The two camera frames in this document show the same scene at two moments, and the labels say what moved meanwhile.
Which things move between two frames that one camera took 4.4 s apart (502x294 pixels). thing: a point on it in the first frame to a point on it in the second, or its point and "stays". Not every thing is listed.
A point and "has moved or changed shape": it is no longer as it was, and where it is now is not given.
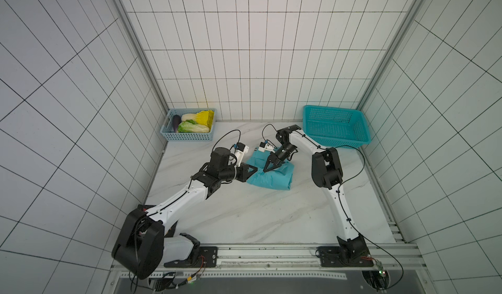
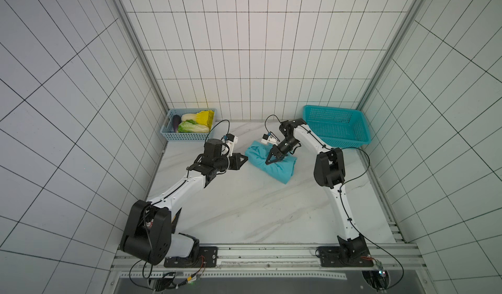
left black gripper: (244, 175) to (236, 164)
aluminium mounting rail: (404, 258) stays
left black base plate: (208, 258) stays
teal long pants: (278, 178) has moved or changed shape
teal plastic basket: (335, 127) stays
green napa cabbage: (191, 126) stays
